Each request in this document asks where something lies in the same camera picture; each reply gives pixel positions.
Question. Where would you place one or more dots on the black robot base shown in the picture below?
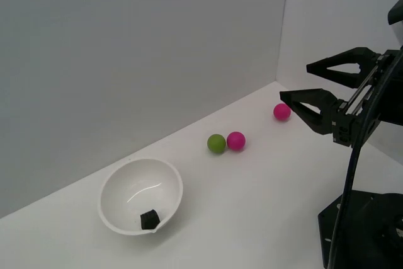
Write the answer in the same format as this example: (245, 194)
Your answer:
(368, 231)

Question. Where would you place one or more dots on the white round bowl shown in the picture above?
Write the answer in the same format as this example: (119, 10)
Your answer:
(132, 187)

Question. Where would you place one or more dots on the green ball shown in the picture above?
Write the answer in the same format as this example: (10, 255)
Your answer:
(216, 143)

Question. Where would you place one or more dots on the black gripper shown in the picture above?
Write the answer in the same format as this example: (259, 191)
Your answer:
(387, 92)

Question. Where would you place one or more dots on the black foam box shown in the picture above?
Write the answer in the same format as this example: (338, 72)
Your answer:
(149, 218)

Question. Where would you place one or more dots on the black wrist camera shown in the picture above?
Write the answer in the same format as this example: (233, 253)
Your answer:
(396, 14)

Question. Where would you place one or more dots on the pink ball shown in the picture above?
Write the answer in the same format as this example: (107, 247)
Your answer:
(281, 112)
(235, 140)

